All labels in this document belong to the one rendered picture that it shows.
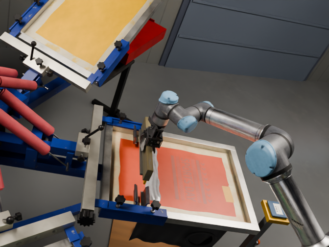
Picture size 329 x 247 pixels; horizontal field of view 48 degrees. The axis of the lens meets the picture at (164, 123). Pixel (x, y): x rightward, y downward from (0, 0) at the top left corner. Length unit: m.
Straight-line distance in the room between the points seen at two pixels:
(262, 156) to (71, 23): 1.44
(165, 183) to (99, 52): 0.83
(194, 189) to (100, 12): 1.17
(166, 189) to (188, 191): 0.12
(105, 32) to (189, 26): 2.37
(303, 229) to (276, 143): 0.30
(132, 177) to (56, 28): 0.99
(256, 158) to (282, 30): 4.03
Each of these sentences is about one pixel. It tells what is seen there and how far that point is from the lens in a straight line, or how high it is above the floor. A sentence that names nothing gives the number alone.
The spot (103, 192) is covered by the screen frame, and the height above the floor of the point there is 0.99.
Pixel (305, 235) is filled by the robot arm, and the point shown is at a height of 1.43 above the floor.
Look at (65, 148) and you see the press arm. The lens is 1.77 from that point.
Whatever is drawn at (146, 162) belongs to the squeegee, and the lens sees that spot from 1.67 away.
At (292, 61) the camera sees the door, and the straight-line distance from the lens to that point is 5.71.
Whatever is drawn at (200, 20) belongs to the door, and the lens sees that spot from 4.53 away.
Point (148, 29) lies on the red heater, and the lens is 2.86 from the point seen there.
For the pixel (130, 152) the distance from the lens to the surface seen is 1.96.
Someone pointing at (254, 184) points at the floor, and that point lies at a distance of 3.72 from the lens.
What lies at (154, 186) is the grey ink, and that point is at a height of 0.96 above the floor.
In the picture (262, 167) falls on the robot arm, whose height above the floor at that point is 1.54.
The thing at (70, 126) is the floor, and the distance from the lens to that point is 3.43.
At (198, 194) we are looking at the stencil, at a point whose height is 0.96.
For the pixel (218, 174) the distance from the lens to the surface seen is 2.09.
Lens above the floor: 2.30
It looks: 37 degrees down
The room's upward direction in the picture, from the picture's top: 24 degrees clockwise
